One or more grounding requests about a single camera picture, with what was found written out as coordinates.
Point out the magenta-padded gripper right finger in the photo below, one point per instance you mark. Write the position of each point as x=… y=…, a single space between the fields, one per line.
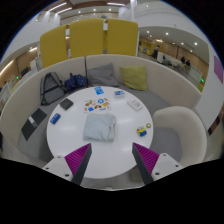
x=148 y=160

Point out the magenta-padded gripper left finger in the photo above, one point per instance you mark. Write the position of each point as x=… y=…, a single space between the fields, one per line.
x=75 y=161

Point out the light blue towel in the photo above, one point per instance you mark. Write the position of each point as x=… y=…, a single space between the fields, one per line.
x=99 y=128

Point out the yellow and blue toy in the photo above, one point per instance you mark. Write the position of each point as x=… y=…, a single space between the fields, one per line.
x=142 y=131

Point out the white rounded armchair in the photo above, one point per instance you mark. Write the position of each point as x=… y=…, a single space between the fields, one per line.
x=180 y=130

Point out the blue rectangular box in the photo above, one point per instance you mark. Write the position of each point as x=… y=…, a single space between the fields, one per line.
x=55 y=118

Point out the white flat box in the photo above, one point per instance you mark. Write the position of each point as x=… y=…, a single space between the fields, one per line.
x=135 y=104

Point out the dark brown wallet case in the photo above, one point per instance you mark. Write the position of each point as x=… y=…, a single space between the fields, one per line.
x=66 y=104

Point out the colourful sticker sheet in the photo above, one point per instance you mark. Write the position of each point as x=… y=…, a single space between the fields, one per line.
x=97 y=105

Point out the small blue-white card box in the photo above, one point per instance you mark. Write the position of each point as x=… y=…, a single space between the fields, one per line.
x=119 y=93

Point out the blue flat card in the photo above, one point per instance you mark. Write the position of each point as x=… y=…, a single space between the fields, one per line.
x=99 y=90

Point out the grey backpack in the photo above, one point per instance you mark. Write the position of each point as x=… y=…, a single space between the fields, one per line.
x=51 y=88

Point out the navy blue dotted bag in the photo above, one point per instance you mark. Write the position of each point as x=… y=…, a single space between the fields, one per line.
x=76 y=82

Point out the curved beige sofa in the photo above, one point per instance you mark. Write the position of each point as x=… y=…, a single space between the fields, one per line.
x=20 y=100

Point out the yellow-green cushion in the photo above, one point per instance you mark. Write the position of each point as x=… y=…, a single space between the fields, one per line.
x=134 y=77

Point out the person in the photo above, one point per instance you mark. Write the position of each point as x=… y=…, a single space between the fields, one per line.
x=156 y=51

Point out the yellow acoustic panel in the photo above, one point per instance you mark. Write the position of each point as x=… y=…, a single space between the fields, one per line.
x=122 y=36
x=86 y=38
x=53 y=46

